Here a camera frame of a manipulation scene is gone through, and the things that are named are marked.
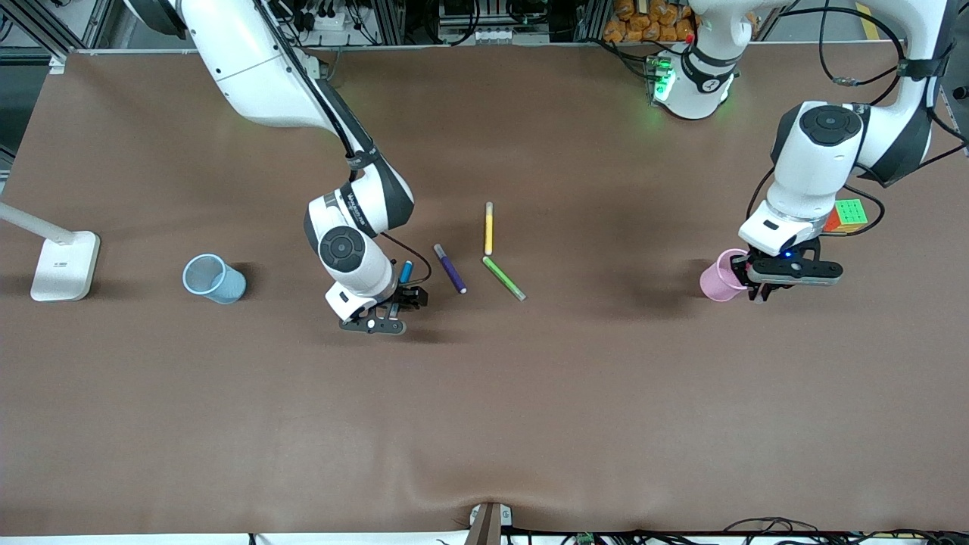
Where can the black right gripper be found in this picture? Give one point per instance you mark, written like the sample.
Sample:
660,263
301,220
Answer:
409,297

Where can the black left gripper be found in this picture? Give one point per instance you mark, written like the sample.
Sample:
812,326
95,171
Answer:
741,268

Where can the blue marker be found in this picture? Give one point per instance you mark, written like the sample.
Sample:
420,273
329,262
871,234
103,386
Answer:
406,271

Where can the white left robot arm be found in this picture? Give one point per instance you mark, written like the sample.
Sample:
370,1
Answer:
821,166

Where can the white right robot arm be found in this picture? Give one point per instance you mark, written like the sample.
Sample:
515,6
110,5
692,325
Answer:
250,68

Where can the pink mesh cup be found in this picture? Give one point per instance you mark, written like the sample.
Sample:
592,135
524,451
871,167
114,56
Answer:
718,280

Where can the purple marker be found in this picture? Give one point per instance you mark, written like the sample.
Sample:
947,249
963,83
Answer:
450,269

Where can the green marker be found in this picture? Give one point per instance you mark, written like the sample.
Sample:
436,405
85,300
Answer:
503,278

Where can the yellow marker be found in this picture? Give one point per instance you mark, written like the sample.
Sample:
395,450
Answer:
489,227

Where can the colourful puzzle cube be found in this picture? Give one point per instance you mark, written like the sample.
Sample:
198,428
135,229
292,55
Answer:
852,213

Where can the light blue mesh cup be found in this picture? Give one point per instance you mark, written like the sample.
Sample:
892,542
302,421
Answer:
216,280

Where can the white connector strip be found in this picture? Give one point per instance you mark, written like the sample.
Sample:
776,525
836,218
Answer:
481,35

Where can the bag of orange items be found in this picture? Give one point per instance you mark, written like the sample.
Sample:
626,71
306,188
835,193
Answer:
651,21

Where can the white power strip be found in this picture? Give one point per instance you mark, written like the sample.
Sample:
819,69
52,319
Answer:
329,19

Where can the white lamp stand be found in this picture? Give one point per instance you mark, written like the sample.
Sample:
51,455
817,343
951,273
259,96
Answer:
64,265

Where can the metal table edge bracket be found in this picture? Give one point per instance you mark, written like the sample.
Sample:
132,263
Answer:
488,522

